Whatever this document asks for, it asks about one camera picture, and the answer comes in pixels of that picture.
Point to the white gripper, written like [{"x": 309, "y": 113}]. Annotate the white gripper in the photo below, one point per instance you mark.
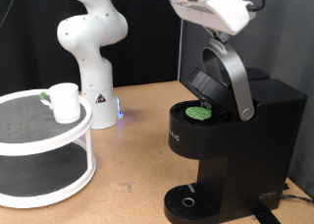
[{"x": 212, "y": 8}]

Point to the coffee pod with green lid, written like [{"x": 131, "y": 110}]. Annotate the coffee pod with green lid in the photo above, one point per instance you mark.
[{"x": 198, "y": 112}]

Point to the black Keurig coffee machine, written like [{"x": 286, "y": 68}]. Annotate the black Keurig coffee machine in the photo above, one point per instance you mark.
[{"x": 242, "y": 152}]

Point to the black curtain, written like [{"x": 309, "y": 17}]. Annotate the black curtain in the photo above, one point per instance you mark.
[{"x": 150, "y": 53}]

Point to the white two-tier turntable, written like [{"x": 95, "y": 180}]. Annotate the white two-tier turntable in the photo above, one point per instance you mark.
[{"x": 39, "y": 145}]

